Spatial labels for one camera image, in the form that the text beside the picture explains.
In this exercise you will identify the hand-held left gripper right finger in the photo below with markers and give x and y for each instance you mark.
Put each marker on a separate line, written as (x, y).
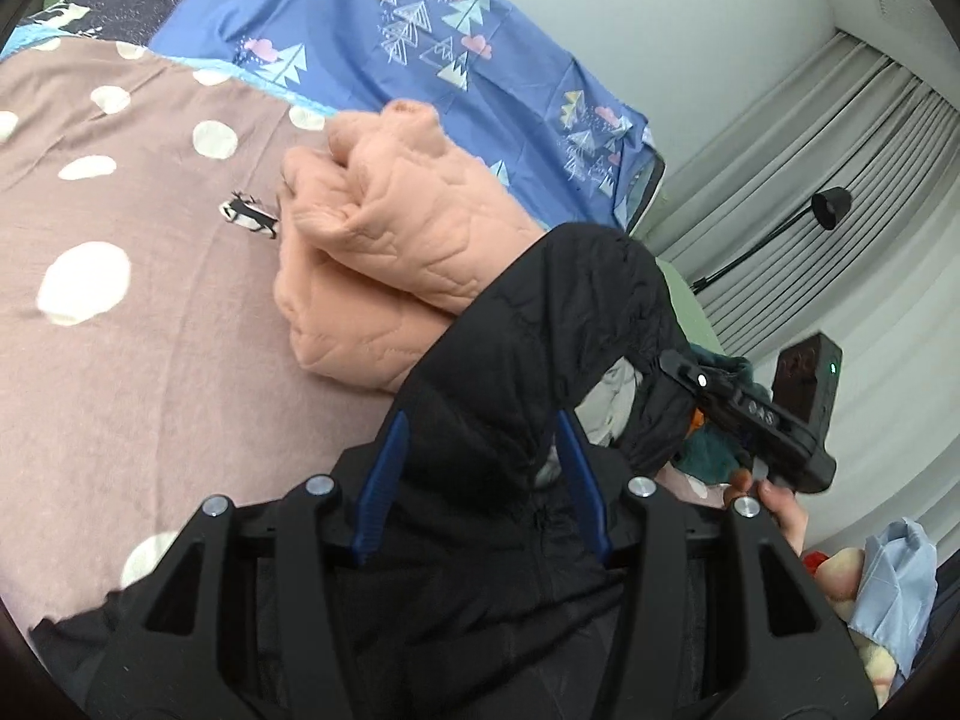
(581, 480)

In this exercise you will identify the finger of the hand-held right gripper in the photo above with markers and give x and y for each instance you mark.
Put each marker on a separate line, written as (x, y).
(697, 381)

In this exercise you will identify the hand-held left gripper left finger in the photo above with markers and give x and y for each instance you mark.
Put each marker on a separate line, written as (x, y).
(382, 480)

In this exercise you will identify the black jacket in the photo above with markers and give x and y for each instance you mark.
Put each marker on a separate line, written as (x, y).
(570, 300)

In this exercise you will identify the person's right hand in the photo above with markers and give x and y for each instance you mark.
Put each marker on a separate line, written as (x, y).
(787, 514)

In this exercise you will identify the light green cloth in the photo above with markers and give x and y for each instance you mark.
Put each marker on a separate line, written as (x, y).
(694, 315)

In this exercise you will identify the teal cloth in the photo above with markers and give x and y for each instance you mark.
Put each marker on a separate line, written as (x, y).
(712, 457)

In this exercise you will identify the white cloth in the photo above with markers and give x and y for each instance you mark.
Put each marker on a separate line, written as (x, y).
(611, 397)

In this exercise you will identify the black gooseneck lamp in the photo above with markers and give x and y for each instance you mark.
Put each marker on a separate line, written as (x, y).
(831, 206)

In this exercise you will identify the plush toy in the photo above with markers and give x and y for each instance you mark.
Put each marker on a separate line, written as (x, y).
(840, 574)

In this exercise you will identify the dark flat device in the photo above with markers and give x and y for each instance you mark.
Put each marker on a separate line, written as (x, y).
(645, 191)

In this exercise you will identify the light blue cloth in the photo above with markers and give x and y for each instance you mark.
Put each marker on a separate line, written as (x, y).
(900, 585)

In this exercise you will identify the pink quilted jacket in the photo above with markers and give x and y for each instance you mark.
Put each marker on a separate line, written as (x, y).
(390, 240)

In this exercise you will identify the grey pleated curtain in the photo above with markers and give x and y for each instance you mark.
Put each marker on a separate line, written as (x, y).
(862, 150)

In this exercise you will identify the brown polka dot bedspread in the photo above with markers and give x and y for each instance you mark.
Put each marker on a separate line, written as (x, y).
(150, 390)

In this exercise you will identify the white ceiling vent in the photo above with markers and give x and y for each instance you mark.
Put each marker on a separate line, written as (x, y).
(900, 0)

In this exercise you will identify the blue tree print quilt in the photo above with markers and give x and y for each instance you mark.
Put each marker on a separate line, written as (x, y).
(360, 15)

